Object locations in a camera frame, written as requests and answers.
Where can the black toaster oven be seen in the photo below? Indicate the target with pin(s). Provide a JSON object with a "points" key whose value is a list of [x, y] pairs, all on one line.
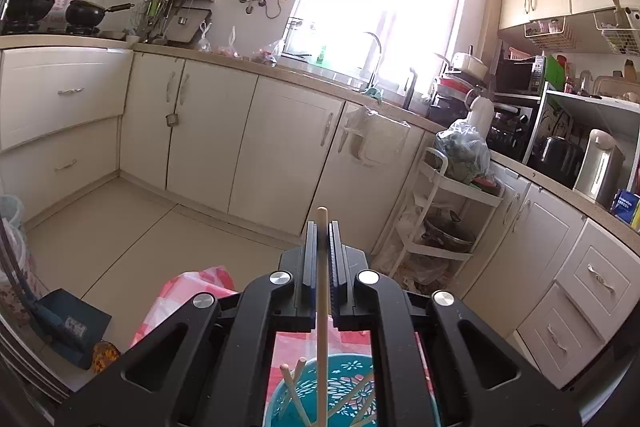
{"points": [[510, 132]]}

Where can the grey cutting board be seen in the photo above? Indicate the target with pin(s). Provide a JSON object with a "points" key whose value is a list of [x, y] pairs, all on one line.
{"points": [[192, 27]]}

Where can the plastic bag of greens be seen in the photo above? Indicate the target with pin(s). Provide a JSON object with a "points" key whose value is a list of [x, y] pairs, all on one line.
{"points": [[462, 152]]}

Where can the white pitcher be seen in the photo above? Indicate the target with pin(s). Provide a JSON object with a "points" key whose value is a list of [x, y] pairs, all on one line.
{"points": [[481, 117]]}

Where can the dark teal dustpan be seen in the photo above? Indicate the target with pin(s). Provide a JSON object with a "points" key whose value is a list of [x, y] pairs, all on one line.
{"points": [[70, 322]]}

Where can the stacked pots and cooker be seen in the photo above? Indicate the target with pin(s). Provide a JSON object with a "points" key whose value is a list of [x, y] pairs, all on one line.
{"points": [[460, 79]]}

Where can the white hanging bin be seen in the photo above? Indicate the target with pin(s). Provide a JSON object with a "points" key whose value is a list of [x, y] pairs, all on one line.
{"points": [[380, 139]]}

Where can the small hanging metal cup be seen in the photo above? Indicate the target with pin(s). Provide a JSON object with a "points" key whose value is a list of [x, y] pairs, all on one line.
{"points": [[173, 120]]}

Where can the cream lower kitchen cabinets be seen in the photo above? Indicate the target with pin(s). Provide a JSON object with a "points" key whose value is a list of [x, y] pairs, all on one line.
{"points": [[210, 132]]}

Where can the blue box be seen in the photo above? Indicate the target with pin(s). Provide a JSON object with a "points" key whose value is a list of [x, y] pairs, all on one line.
{"points": [[625, 207]]}

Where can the green cutting board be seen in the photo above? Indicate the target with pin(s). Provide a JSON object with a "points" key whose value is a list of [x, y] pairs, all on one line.
{"points": [[556, 74]]}

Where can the gas stove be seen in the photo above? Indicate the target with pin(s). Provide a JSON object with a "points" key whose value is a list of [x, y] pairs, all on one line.
{"points": [[55, 29]]}

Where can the beige electric water boiler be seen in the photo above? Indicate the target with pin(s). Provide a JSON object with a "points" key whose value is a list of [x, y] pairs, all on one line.
{"points": [[597, 167]]}

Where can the plastic bags on counter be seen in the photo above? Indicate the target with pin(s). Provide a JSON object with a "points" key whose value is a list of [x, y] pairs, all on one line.
{"points": [[250, 52]]}

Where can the green bottle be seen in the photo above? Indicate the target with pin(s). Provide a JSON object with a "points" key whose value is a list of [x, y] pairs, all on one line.
{"points": [[321, 56]]}

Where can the trash bin with plastic bag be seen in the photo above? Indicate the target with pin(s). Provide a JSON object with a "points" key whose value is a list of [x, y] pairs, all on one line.
{"points": [[10, 227]]}

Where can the chrome curved faucet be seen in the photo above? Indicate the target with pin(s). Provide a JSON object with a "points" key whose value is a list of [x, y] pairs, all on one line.
{"points": [[377, 52]]}

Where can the black microwave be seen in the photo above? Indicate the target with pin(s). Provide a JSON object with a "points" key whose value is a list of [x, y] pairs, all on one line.
{"points": [[515, 77]]}

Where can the black faucet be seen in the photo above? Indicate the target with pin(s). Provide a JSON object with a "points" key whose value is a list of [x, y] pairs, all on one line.
{"points": [[410, 87]]}

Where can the white trolley rack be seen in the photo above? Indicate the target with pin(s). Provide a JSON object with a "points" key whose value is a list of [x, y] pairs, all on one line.
{"points": [[480, 197]]}

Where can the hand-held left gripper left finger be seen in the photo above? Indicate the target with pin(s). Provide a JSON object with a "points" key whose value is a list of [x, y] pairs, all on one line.
{"points": [[312, 267]]}

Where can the white counter shelf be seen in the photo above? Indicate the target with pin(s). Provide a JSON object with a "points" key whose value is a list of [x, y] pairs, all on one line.
{"points": [[590, 104]]}

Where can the blue perforated plastic basket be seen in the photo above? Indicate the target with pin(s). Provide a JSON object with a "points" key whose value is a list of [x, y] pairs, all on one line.
{"points": [[345, 377]]}

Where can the pale bamboo chopstick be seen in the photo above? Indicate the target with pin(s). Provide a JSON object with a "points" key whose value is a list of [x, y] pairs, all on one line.
{"points": [[367, 419], [295, 399], [300, 369], [322, 357], [357, 389]]}

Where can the floral patterned item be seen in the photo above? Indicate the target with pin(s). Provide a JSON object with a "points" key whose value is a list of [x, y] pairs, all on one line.
{"points": [[105, 357]]}

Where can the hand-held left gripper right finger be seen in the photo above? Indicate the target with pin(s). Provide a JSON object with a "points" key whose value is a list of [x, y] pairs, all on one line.
{"points": [[334, 267]]}

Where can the dark lidded pot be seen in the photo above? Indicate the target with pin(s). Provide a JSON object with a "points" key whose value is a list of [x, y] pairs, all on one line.
{"points": [[447, 234]]}

